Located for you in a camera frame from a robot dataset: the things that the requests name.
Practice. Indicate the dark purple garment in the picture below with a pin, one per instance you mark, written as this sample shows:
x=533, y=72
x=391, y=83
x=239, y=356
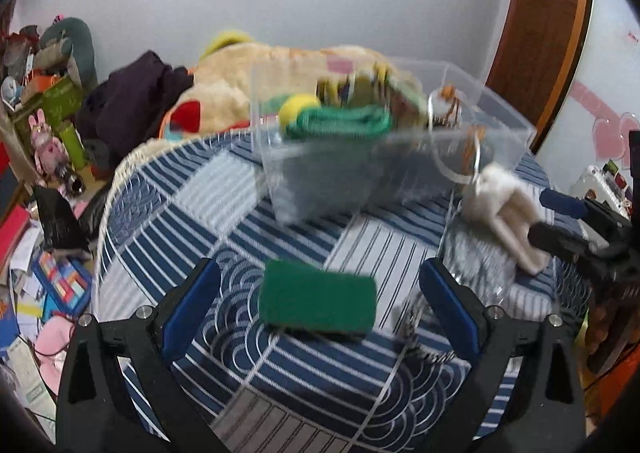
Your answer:
x=132, y=98

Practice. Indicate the green grey plush toy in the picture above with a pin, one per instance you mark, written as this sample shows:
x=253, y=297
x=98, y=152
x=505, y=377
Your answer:
x=75, y=40

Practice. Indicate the colourful cloths bundle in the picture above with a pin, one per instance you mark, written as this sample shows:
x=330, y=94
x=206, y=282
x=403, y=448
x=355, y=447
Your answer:
x=370, y=88

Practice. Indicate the wooden door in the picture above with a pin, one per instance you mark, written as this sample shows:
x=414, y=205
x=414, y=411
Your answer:
x=542, y=33

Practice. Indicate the pink slipper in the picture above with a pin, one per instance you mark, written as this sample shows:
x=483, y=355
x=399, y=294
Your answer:
x=52, y=348

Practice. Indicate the beige fluffy cloth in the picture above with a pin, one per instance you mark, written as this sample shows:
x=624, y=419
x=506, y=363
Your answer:
x=505, y=213

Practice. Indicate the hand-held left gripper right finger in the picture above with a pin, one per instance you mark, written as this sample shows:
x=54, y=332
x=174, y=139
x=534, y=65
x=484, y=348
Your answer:
x=450, y=305

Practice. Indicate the black bag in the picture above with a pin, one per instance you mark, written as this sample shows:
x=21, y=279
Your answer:
x=57, y=223

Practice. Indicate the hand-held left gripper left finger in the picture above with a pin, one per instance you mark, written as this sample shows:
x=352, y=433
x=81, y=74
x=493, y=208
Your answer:
x=192, y=305

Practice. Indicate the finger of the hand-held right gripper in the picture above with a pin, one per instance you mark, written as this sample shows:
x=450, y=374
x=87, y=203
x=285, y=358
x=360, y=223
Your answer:
x=555, y=239
x=562, y=203

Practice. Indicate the pink heart wall sticker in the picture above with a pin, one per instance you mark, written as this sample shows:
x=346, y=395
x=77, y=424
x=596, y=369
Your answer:
x=607, y=133

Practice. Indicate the green folded towel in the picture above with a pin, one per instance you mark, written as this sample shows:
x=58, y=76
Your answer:
x=345, y=123

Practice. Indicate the green scouring pad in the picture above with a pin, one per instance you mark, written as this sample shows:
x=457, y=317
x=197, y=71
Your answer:
x=317, y=298

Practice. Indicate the blue patterned bed sheet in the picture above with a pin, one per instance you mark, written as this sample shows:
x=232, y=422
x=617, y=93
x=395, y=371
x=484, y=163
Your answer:
x=200, y=213

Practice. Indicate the white appliance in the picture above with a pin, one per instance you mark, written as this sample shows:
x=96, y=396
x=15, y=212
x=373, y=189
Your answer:
x=597, y=185

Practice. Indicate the yellow green sponge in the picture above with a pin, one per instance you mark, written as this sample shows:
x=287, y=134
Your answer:
x=295, y=108

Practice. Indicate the pink rabbit plush toy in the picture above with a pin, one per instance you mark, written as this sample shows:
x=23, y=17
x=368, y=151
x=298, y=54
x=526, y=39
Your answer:
x=47, y=148

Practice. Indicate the clear plastic storage box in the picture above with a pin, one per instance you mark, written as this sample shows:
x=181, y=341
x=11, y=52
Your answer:
x=325, y=178

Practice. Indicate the green cardboard box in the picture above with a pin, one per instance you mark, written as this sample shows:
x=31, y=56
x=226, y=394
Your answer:
x=47, y=103

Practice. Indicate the green bottle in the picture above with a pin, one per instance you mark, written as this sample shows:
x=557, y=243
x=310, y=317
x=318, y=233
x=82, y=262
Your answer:
x=72, y=145

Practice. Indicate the large cream plush toy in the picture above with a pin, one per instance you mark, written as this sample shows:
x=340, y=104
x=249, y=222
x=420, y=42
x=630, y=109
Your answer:
x=220, y=83

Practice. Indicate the colourful book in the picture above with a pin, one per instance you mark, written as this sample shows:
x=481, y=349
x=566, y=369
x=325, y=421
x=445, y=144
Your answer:
x=65, y=280

